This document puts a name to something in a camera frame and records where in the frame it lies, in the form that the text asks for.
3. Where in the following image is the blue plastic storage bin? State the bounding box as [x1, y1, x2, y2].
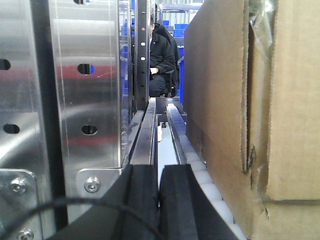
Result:
[173, 23, 189, 38]

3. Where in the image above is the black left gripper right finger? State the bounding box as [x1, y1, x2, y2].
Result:
[159, 164, 237, 240]

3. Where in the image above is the person in black jacket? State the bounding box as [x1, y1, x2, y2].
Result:
[149, 20, 179, 98]

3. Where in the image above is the black cable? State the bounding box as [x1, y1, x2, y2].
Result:
[0, 196, 165, 240]

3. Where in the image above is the silver metal shelf upright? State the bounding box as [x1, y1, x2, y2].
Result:
[0, 0, 129, 240]

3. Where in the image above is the white roller track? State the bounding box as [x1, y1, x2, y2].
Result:
[166, 103, 246, 240]

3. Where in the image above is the black perforated shelf post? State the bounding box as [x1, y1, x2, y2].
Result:
[135, 0, 150, 111]

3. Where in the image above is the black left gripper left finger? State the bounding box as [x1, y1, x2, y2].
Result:
[51, 164, 158, 240]

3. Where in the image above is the metal shelf side rail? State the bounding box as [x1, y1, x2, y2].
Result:
[129, 97, 158, 167]

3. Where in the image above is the brown cardboard carton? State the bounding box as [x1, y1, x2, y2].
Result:
[184, 0, 320, 240]

